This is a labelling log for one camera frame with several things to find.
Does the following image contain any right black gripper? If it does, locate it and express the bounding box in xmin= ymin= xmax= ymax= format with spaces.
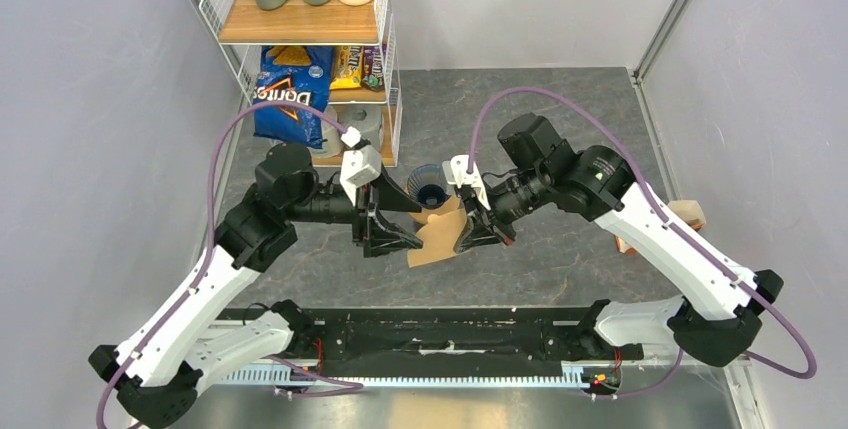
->
xmin=453 ymin=165 xmax=551 ymax=252

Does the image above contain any white slotted cable duct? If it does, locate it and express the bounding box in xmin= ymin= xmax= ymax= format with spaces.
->
xmin=219 ymin=362 xmax=617 ymax=391

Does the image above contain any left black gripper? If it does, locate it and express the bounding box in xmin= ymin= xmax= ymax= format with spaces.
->
xmin=285 ymin=162 xmax=423 ymax=258

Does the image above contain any white wire shelf rack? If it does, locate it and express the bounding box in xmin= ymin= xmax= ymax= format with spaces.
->
xmin=199 ymin=0 xmax=403 ymax=167

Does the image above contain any brown paper coffee filter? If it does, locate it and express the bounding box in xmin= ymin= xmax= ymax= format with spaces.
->
xmin=407 ymin=208 xmax=467 ymax=268

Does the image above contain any yellow M&M candy bag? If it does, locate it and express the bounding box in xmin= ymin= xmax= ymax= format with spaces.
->
xmin=330 ymin=46 xmax=363 ymax=91

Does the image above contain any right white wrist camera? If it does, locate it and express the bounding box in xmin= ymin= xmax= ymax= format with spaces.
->
xmin=442 ymin=154 xmax=491 ymax=210

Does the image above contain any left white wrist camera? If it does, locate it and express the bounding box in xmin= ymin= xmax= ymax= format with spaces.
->
xmin=339 ymin=126 xmax=383 ymax=205

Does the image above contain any grey toilet paper roll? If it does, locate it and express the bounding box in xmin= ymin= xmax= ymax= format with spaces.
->
xmin=338 ymin=105 xmax=384 ymax=150

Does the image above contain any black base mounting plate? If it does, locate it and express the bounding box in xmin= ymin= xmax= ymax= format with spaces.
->
xmin=218 ymin=305 xmax=713 ymax=381

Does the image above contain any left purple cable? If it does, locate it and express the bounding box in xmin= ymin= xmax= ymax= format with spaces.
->
xmin=95 ymin=99 xmax=366 ymax=429

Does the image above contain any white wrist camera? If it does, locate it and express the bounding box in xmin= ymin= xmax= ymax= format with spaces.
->
xmin=339 ymin=126 xmax=383 ymax=205
xmin=442 ymin=154 xmax=491 ymax=210

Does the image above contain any purple cable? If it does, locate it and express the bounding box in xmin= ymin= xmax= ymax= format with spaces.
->
xmin=95 ymin=99 xmax=366 ymax=429
xmin=466 ymin=86 xmax=819 ymax=402

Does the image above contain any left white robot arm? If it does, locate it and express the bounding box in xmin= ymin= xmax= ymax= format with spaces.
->
xmin=89 ymin=143 xmax=422 ymax=428

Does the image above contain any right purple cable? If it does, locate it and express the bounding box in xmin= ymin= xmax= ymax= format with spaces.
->
xmin=466 ymin=86 xmax=819 ymax=402

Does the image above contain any white toilet paper roll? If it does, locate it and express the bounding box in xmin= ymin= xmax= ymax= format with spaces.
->
xmin=309 ymin=105 xmax=344 ymax=159

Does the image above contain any blue Doritos chip bag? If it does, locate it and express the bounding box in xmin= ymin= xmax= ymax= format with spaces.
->
xmin=252 ymin=45 xmax=334 ymax=149

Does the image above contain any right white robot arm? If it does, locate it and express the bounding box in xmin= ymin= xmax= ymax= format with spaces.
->
xmin=442 ymin=113 xmax=783 ymax=367

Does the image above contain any dark brown candy bag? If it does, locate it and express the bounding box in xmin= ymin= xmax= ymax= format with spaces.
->
xmin=360 ymin=46 xmax=385 ymax=92

